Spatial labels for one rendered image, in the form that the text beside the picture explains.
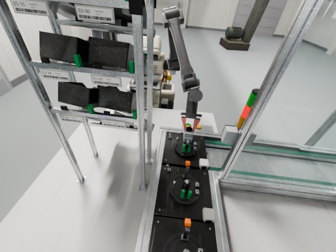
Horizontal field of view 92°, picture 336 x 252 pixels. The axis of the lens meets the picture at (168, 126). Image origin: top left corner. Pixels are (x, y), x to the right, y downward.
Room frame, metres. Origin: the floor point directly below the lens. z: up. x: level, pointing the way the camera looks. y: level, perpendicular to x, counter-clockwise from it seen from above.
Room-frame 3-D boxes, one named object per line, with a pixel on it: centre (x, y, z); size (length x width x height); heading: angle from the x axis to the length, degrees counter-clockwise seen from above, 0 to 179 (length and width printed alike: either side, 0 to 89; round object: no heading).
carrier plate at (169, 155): (0.64, -0.11, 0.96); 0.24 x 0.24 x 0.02; 88
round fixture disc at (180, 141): (0.64, -0.11, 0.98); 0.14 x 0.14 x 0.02
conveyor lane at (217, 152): (0.61, -0.41, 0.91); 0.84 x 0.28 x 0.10; 88
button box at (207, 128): (0.86, -0.20, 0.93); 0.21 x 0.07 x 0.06; 88
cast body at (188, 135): (0.63, -0.11, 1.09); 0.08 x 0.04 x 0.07; 0
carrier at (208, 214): (0.39, -0.10, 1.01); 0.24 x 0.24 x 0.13; 88
